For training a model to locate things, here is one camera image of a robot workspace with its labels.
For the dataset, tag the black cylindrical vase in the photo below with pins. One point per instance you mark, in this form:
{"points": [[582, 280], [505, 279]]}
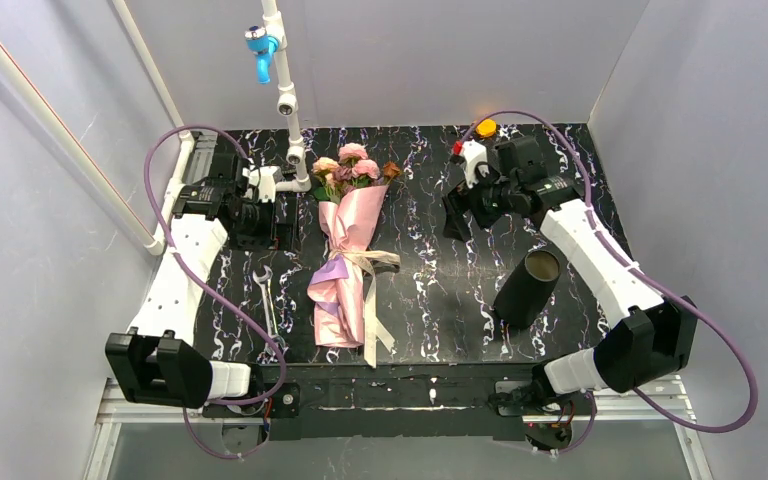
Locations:
{"points": [[527, 289]]}

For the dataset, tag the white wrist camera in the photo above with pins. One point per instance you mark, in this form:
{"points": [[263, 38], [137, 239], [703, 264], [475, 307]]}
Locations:
{"points": [[262, 184], [472, 157]]}

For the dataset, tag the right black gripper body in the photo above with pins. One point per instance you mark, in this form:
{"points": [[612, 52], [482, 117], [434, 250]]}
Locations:
{"points": [[462, 208]]}

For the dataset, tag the cream ribbon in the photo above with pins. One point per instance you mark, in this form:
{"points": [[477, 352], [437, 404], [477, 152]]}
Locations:
{"points": [[374, 330]]}

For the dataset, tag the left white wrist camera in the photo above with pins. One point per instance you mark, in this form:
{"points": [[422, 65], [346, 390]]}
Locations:
{"points": [[262, 184]]}

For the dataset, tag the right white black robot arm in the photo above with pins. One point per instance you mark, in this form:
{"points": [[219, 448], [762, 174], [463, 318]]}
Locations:
{"points": [[649, 336]]}

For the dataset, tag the yellow tape measure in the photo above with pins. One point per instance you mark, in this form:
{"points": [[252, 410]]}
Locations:
{"points": [[486, 129]]}

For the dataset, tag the aluminium frame rail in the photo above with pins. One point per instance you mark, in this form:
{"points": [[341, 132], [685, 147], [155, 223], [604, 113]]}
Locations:
{"points": [[400, 428]]}

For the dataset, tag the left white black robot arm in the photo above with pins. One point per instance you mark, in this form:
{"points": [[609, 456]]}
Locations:
{"points": [[154, 361]]}

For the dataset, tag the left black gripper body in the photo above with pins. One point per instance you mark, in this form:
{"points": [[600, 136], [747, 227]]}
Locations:
{"points": [[278, 225]]}

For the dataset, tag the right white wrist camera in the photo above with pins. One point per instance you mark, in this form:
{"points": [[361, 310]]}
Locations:
{"points": [[472, 157]]}

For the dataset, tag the pink rose flower bunch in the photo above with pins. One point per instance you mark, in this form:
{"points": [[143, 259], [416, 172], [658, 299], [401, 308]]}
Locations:
{"points": [[352, 170]]}

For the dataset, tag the silver combination wrench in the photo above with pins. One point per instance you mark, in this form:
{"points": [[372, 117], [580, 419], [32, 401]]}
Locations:
{"points": [[263, 281]]}

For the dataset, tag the pink bouquet wrapping paper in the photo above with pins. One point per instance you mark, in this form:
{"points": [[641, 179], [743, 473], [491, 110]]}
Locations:
{"points": [[337, 287]]}

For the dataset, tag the white pvc pipe assembly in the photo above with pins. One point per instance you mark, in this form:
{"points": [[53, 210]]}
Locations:
{"points": [[155, 242]]}

